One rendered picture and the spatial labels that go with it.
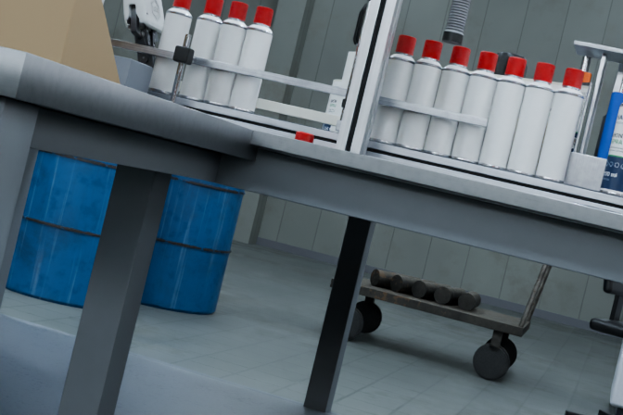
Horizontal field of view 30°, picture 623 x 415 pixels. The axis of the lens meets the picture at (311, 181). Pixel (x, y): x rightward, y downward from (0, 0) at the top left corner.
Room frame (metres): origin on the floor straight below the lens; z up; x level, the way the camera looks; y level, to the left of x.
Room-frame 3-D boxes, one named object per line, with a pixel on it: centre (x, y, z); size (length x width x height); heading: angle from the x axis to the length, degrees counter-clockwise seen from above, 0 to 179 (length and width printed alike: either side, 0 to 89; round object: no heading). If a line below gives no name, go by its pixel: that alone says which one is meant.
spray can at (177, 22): (2.28, 0.33, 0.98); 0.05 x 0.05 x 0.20
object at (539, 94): (2.09, -0.36, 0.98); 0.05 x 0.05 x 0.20
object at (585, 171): (2.15, -0.48, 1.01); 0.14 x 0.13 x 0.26; 74
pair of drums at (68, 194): (5.71, 0.82, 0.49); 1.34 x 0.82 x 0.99; 164
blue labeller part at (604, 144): (2.09, -0.51, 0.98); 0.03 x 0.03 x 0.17
